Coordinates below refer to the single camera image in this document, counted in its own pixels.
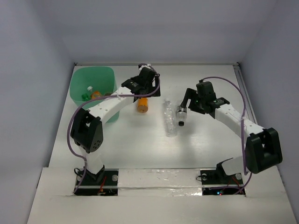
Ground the clear crushed water bottle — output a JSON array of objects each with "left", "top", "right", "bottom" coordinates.
[{"left": 163, "top": 99, "right": 177, "bottom": 137}]

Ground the orange juice bottle gold cap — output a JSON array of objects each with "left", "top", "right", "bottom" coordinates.
[{"left": 137, "top": 98, "right": 148, "bottom": 113}]

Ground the aluminium table edge rail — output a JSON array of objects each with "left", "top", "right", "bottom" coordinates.
[{"left": 233, "top": 63, "right": 257, "bottom": 124}]

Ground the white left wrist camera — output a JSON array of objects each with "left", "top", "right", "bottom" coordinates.
[{"left": 138, "top": 63, "right": 151, "bottom": 70}]

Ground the green plastic soda bottle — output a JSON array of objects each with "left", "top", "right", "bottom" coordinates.
[{"left": 81, "top": 93, "right": 91, "bottom": 102}]

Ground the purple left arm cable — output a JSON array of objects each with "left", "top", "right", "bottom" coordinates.
[{"left": 66, "top": 63, "right": 161, "bottom": 189}]

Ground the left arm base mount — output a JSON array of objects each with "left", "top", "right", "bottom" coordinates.
[{"left": 74, "top": 167, "right": 119, "bottom": 196}]

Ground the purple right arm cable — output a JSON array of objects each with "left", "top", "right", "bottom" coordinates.
[{"left": 198, "top": 77, "right": 253, "bottom": 195}]

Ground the green plastic bin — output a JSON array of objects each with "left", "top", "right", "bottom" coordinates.
[{"left": 69, "top": 66, "right": 121, "bottom": 124}]

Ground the silver foil tape strip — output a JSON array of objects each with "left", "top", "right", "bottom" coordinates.
[{"left": 117, "top": 168, "right": 202, "bottom": 197}]

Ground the small orange juice bottle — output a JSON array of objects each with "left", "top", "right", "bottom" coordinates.
[{"left": 91, "top": 91, "right": 102, "bottom": 99}]

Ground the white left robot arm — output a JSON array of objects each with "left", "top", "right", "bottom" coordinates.
[{"left": 67, "top": 64, "right": 161, "bottom": 184}]

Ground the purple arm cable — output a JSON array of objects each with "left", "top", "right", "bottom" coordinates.
[
  {"left": 198, "top": 77, "right": 253, "bottom": 195},
  {"left": 66, "top": 63, "right": 161, "bottom": 189}
]

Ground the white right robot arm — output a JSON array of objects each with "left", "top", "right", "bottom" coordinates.
[{"left": 176, "top": 78, "right": 283, "bottom": 183}]

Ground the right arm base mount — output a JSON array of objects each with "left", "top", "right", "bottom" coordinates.
[{"left": 196, "top": 159, "right": 246, "bottom": 196}]

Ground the clear bottle black cap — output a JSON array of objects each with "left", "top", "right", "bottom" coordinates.
[{"left": 175, "top": 101, "right": 187, "bottom": 126}]

